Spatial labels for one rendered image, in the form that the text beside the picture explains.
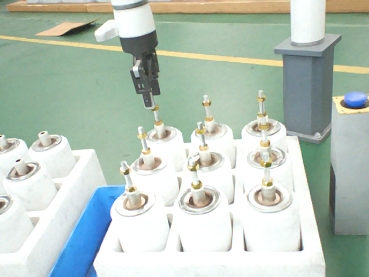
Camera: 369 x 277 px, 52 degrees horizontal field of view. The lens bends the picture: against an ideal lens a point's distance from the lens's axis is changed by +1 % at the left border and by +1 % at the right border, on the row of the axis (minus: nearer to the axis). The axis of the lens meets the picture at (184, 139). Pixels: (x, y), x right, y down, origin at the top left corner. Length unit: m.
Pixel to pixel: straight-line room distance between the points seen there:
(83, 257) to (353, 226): 0.61
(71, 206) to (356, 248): 0.64
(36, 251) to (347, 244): 0.65
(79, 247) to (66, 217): 0.07
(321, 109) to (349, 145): 0.44
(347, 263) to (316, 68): 0.54
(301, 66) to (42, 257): 0.84
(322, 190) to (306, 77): 0.33
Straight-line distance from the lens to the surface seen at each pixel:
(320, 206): 1.01
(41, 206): 0.91
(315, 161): 1.17
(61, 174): 0.99
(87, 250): 0.95
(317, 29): 1.15
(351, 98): 0.78
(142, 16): 0.75
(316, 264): 0.65
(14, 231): 0.82
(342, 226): 0.93
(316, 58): 1.14
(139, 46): 0.76
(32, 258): 0.81
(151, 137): 0.87
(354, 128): 0.78
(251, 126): 0.84
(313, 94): 1.18
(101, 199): 1.01
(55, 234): 0.87
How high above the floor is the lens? 0.67
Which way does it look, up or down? 30 degrees down
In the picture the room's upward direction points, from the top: 11 degrees counter-clockwise
